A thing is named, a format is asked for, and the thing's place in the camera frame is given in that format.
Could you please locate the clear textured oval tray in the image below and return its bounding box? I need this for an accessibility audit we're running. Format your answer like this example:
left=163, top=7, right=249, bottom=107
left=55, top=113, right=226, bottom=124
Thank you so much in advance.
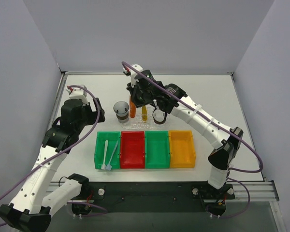
left=120, top=106, right=171, bottom=131

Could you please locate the clear textured holder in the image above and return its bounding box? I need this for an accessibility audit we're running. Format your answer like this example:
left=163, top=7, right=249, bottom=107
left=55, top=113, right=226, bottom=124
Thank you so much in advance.
left=129, top=106, right=155, bottom=130

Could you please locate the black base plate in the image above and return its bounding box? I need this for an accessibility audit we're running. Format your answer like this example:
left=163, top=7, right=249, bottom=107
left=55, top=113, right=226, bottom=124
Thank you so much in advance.
left=69, top=181, right=235, bottom=215

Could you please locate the yellow toothpaste tube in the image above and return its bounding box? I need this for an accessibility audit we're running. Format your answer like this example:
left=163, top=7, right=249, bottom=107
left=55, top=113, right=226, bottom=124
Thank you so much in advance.
left=142, top=106, right=147, bottom=122

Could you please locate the red bin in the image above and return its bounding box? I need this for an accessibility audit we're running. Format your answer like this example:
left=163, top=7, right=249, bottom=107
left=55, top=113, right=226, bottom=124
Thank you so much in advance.
left=119, top=131, right=145, bottom=169

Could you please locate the dark smoky plastic cup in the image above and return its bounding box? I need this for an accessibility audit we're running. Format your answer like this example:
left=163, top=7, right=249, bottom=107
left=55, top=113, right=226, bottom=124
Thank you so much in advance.
left=113, top=101, right=129, bottom=123

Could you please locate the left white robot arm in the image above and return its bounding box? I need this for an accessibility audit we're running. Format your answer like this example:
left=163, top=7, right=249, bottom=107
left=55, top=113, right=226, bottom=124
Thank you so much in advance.
left=0, top=85, right=105, bottom=232

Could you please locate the light blue toothbrush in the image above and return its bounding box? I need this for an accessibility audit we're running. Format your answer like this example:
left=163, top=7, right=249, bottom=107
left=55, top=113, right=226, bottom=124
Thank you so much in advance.
left=105, top=141, right=118, bottom=171

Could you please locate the orange toothpaste tube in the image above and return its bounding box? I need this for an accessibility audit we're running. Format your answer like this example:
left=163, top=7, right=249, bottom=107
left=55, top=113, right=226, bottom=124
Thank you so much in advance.
left=129, top=96, right=136, bottom=118

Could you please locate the purple cable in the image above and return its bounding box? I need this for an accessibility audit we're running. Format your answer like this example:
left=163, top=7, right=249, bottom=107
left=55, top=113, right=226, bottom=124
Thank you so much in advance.
left=0, top=84, right=102, bottom=228
left=121, top=61, right=265, bottom=219

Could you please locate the right green bin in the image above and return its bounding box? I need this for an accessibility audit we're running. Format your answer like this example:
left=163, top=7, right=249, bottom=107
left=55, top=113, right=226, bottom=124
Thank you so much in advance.
left=145, top=130, right=171, bottom=169

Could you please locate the yellow bin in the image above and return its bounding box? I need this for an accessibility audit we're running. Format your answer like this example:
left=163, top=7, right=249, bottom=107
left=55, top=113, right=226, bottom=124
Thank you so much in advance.
left=169, top=130, right=196, bottom=169

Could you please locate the white toothbrush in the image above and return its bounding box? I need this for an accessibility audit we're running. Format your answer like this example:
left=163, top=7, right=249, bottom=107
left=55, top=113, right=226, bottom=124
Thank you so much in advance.
left=101, top=140, right=109, bottom=170

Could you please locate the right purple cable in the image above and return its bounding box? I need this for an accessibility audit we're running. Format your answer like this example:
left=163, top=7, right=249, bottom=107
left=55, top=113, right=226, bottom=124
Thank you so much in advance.
left=121, top=61, right=265, bottom=219

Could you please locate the green bin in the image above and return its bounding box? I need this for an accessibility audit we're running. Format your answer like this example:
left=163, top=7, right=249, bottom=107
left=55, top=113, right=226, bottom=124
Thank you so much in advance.
left=145, top=130, right=171, bottom=169
left=94, top=131, right=121, bottom=170

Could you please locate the clear plastic cup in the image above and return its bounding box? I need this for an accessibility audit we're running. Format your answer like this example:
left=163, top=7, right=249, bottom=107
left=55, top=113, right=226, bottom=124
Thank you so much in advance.
left=152, top=109, right=167, bottom=125

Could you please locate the aluminium frame rail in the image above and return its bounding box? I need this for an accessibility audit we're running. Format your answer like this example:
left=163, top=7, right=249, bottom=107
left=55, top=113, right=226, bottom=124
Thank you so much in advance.
left=52, top=180, right=280, bottom=201

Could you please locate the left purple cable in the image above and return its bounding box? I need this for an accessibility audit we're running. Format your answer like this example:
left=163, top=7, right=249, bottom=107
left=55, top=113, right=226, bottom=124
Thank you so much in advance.
left=0, top=84, right=102, bottom=228

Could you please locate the left green bin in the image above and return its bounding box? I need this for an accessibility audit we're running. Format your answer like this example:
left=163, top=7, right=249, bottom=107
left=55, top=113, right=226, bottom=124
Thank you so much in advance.
left=94, top=131, right=121, bottom=170

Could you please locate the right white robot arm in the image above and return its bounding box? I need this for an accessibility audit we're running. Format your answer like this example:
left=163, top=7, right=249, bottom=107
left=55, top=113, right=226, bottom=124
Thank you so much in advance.
left=123, top=64, right=243, bottom=189

